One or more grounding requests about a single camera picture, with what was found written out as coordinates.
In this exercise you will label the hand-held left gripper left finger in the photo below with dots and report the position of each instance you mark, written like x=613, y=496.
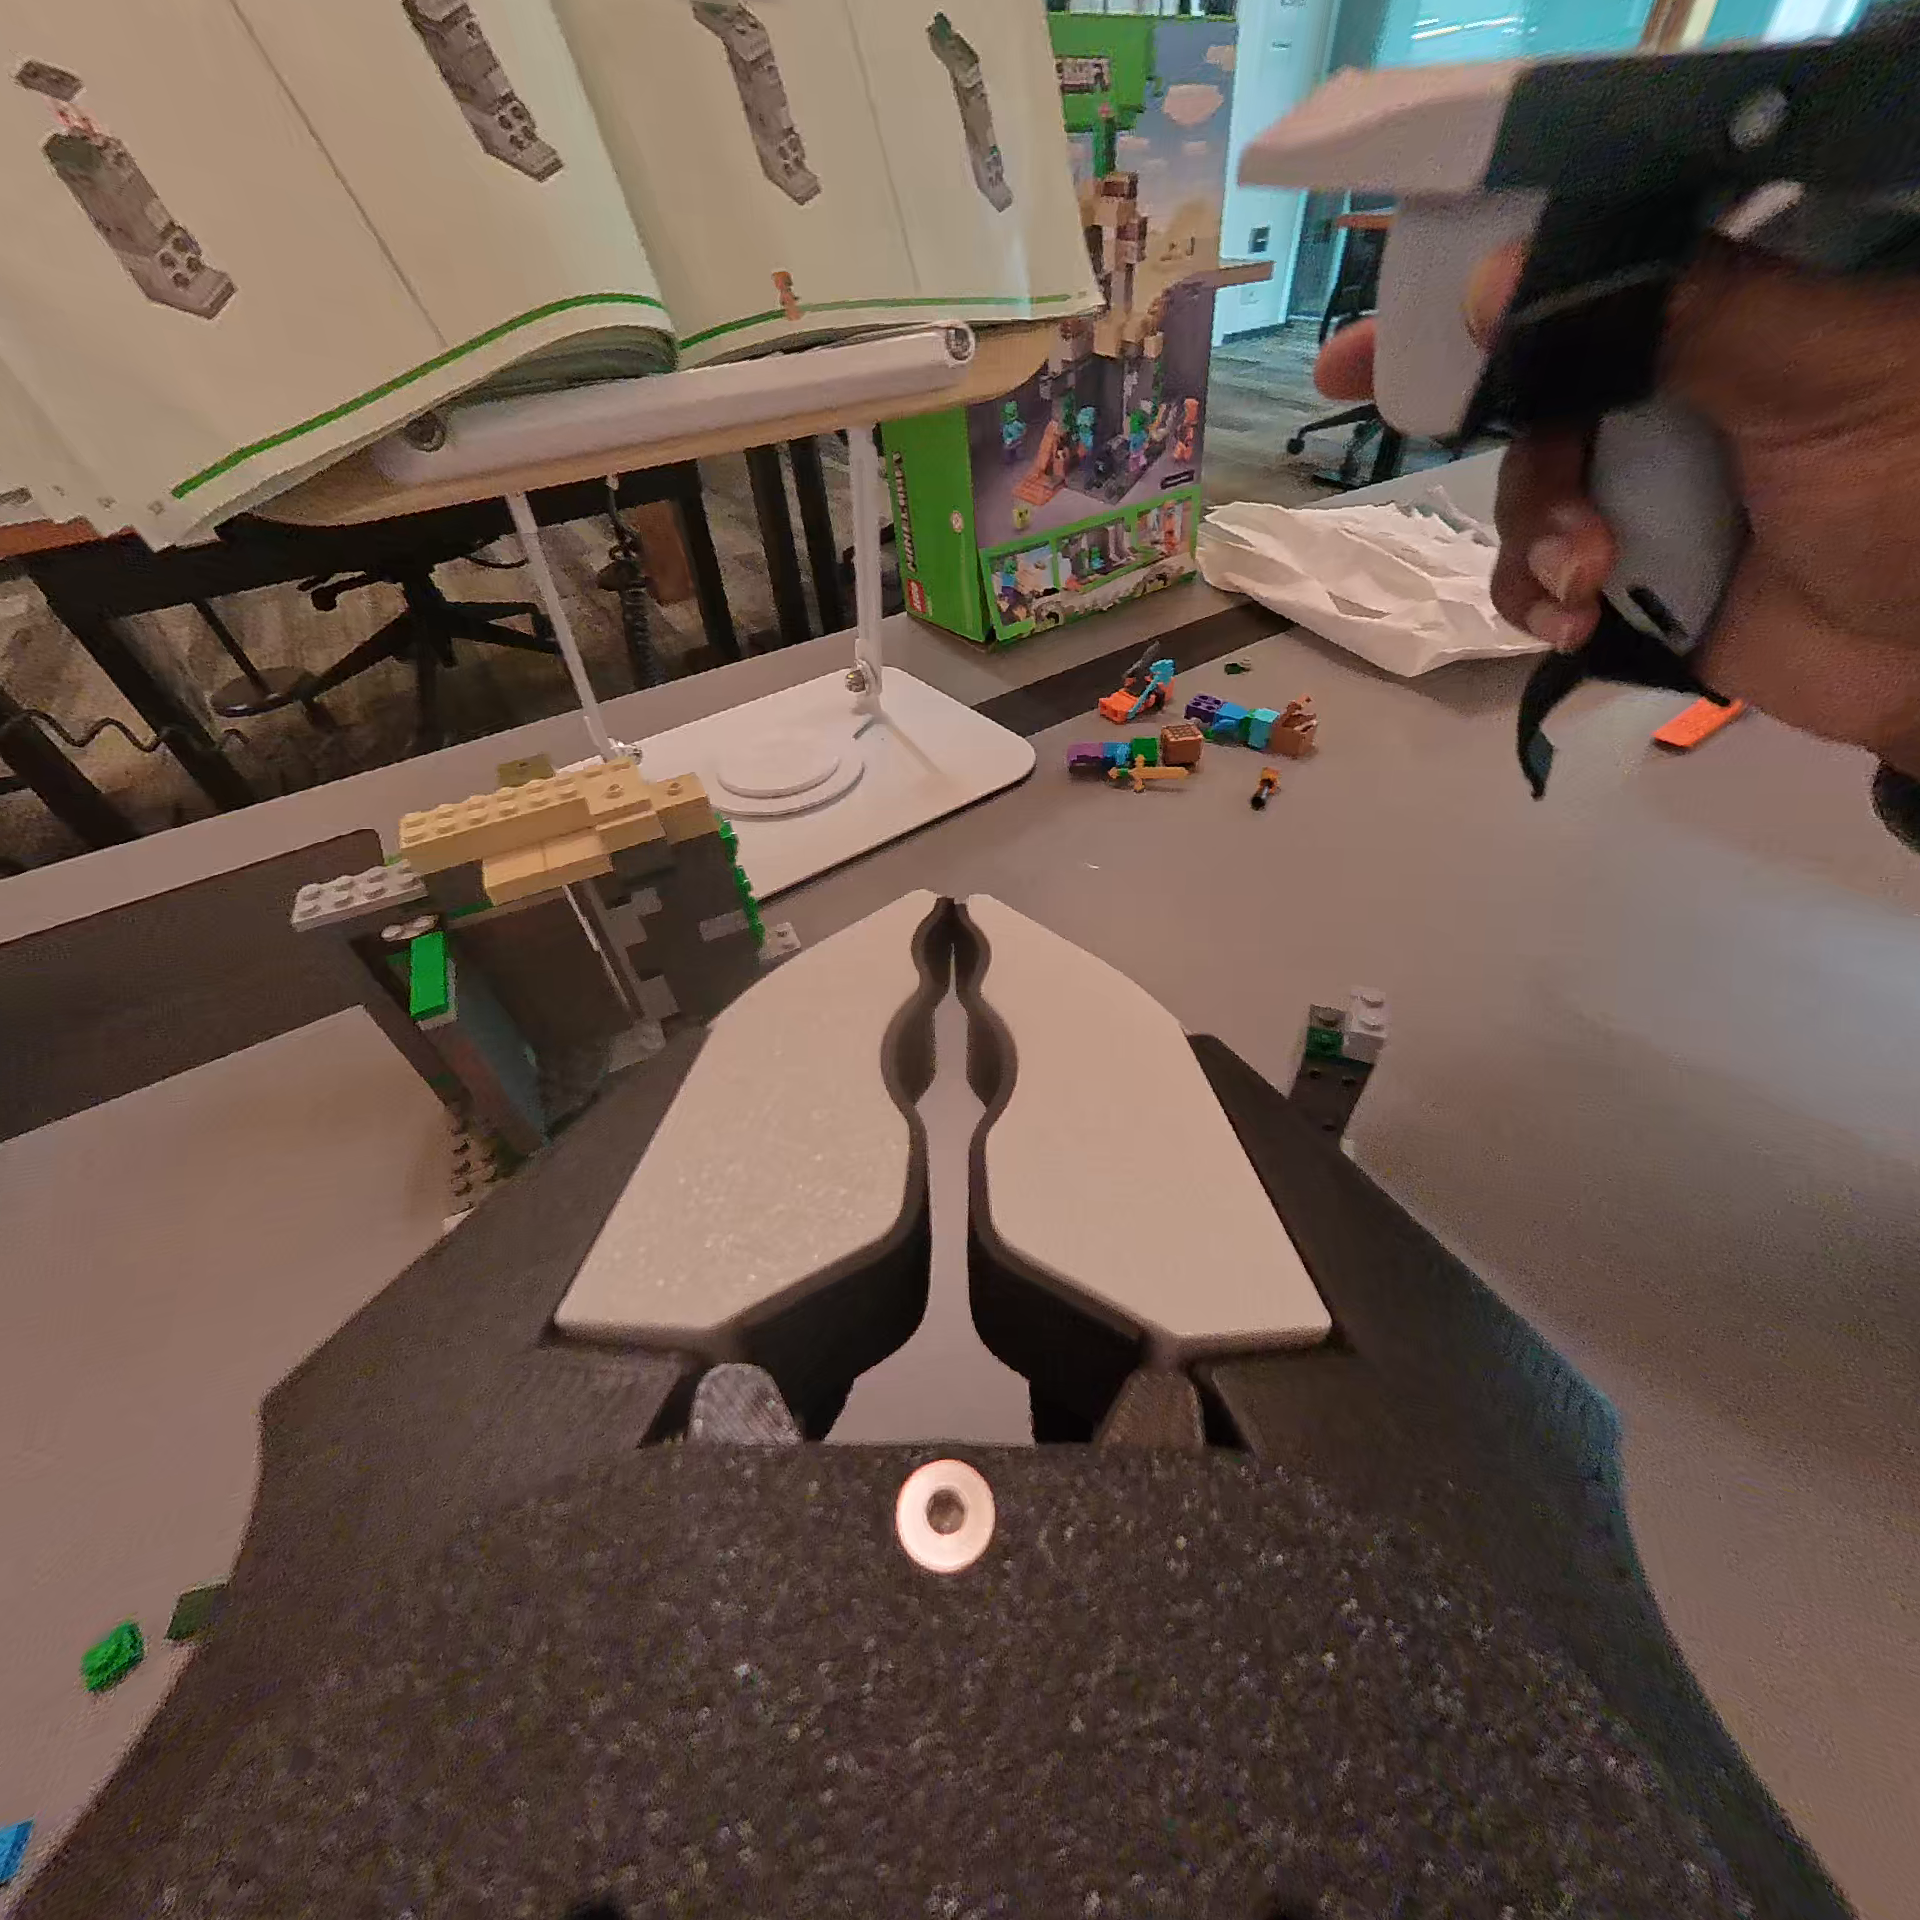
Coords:
x=780, y=1140

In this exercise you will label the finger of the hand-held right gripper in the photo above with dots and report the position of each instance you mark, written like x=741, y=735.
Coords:
x=1379, y=128

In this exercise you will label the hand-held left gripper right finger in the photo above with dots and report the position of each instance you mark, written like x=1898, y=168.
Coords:
x=1139, y=1156

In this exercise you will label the grey brick pillar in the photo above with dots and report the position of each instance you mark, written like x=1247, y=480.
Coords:
x=1338, y=1051

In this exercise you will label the small dark green tile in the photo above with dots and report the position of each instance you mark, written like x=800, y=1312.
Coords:
x=195, y=1611

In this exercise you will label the person's right hand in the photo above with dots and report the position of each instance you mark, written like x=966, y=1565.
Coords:
x=1832, y=480

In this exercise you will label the black office chair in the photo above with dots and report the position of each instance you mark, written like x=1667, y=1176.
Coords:
x=1350, y=436
x=418, y=630

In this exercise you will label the grey baseplate brick building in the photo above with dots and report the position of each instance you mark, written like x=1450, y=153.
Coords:
x=571, y=899

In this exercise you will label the colourful figure with yellow sword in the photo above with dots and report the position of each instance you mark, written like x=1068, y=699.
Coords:
x=1132, y=762

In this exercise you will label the brown crate brick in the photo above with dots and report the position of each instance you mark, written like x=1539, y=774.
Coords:
x=1182, y=747

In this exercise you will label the purple blue green brick figure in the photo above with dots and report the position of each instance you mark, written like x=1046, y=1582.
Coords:
x=1228, y=724

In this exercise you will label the brown brick piece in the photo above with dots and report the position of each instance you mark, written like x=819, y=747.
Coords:
x=1297, y=731

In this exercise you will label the orange figure with blue pickaxe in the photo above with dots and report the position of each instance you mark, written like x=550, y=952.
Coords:
x=1139, y=691

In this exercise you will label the green toy box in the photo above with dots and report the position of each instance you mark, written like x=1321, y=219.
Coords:
x=1051, y=496

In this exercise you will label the orange flat tool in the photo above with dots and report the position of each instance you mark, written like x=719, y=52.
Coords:
x=1699, y=724

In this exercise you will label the small green plate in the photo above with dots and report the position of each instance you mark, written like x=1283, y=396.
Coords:
x=114, y=1657

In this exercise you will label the pale green instruction book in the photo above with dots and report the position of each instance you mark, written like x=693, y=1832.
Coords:
x=378, y=225

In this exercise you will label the small blue plate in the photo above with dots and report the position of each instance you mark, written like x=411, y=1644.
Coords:
x=15, y=1851

